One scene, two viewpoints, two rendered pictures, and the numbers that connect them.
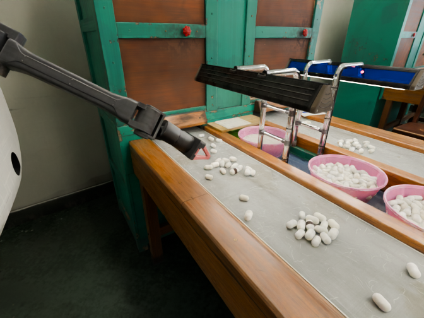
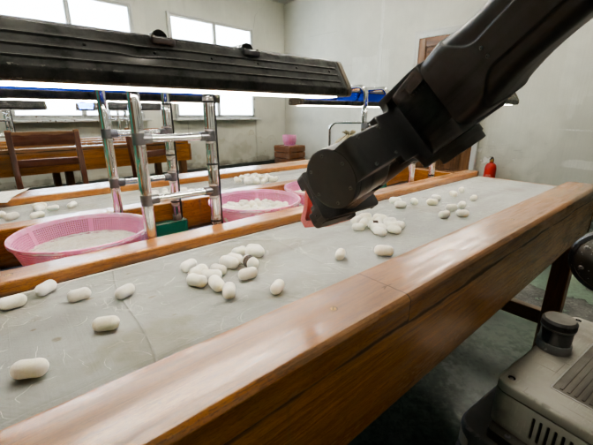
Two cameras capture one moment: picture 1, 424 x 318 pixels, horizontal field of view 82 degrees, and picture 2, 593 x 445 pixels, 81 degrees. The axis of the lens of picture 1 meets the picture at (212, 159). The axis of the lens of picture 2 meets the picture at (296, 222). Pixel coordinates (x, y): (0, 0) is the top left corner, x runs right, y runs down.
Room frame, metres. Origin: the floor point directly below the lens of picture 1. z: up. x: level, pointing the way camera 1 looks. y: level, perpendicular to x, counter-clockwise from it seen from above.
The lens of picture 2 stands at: (0.81, 0.50, 1.00)
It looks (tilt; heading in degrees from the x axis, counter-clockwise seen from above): 17 degrees down; 262
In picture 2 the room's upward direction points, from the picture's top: straight up
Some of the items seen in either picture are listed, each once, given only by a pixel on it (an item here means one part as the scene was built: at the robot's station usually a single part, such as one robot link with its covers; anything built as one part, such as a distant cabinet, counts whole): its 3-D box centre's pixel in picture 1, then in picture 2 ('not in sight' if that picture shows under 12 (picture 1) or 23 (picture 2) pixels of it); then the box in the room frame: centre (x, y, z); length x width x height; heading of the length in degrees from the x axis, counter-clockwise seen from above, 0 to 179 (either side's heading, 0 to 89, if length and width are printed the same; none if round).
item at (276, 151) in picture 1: (263, 142); (87, 250); (1.17, -0.27, 0.72); 0.27 x 0.27 x 0.10
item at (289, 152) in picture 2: not in sight; (289, 152); (0.00, -6.14, 0.32); 0.42 x 0.42 x 0.64; 37
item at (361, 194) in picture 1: (342, 180); (255, 214); (0.80, -0.50, 0.72); 0.27 x 0.27 x 0.10
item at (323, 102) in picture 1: (247, 81); (206, 67); (0.87, -0.12, 1.08); 0.62 x 0.08 x 0.07; 32
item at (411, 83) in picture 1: (341, 70); (112, 87); (1.17, -0.59, 1.08); 0.62 x 0.08 x 0.07; 32
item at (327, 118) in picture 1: (323, 111); (132, 154); (1.13, -0.53, 0.90); 0.20 x 0.19 x 0.45; 32
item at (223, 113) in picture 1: (209, 154); not in sight; (1.67, 0.02, 0.42); 1.36 x 0.55 x 0.84; 122
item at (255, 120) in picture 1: (237, 122); not in sight; (1.35, -0.15, 0.77); 0.33 x 0.15 x 0.01; 122
